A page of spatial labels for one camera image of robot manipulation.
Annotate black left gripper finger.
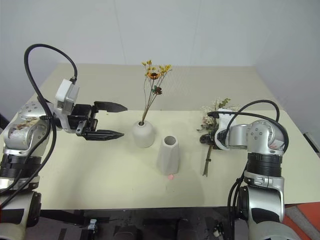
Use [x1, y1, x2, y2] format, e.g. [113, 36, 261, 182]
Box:
[83, 129, 125, 142]
[93, 100, 129, 113]

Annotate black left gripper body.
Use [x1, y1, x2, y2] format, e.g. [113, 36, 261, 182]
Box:
[66, 103, 99, 137]

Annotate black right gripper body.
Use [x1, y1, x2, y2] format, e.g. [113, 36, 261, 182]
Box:
[208, 136, 221, 151]

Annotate white green flower bouquet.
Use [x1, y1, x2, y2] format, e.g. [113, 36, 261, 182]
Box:
[196, 97, 232, 177]

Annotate yellow dried flower bouquet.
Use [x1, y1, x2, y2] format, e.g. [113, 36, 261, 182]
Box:
[141, 59, 173, 125]

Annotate round white vase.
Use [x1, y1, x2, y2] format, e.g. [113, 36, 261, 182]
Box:
[132, 120, 156, 149]

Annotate tall faceted white vase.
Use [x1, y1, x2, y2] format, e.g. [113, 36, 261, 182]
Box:
[155, 135, 181, 176]

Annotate small white black fitting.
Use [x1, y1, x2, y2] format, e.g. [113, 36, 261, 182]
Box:
[213, 220, 225, 237]

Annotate orange floor object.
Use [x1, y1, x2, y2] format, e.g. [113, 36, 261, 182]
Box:
[284, 201, 320, 240]

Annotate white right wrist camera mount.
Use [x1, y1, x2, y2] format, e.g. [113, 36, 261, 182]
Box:
[213, 108, 237, 151]

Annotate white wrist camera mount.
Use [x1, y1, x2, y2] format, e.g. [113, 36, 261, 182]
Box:
[53, 78, 81, 133]
[213, 108, 237, 151]

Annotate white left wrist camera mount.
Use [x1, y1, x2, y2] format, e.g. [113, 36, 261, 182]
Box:
[53, 78, 81, 133]

